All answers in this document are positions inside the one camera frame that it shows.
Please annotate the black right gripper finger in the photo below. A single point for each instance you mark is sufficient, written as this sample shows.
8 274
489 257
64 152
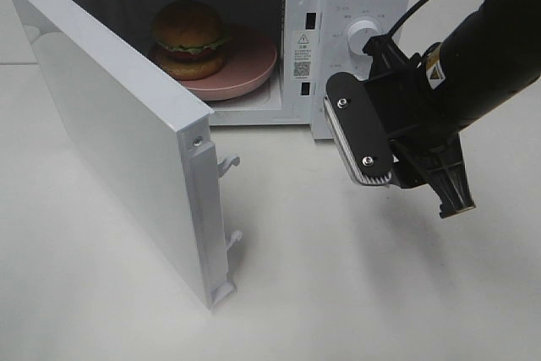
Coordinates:
387 57
446 174

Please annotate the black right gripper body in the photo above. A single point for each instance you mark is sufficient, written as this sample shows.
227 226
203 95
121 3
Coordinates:
412 124

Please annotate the pink round plate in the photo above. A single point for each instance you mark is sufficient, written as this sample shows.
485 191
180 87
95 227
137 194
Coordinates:
250 58

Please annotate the burger with lettuce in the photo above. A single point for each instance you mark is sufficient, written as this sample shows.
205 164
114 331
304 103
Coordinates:
189 37

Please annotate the white microwave door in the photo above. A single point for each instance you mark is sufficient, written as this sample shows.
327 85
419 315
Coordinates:
145 135

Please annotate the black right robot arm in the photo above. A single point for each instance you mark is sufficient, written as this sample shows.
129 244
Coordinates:
490 56

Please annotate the white upper power knob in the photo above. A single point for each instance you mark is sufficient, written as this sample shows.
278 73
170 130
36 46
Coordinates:
359 33

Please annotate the white warning label sticker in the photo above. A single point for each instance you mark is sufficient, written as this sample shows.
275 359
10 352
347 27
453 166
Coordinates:
303 44

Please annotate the glass microwave turntable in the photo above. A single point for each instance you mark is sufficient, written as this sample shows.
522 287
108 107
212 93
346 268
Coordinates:
259 96

